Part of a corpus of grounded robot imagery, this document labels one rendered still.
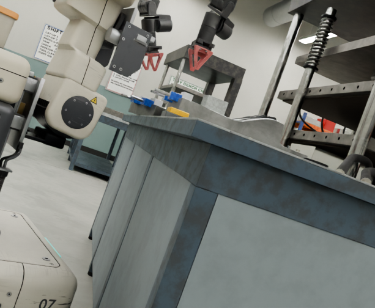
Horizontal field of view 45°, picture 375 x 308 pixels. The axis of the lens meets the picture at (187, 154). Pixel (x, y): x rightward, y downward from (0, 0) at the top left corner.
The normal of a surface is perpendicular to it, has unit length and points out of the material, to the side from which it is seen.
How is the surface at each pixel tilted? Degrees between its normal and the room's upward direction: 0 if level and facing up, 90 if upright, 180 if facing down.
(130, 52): 90
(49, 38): 90
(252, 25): 90
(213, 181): 90
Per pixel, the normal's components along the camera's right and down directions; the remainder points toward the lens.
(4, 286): 0.58, 0.12
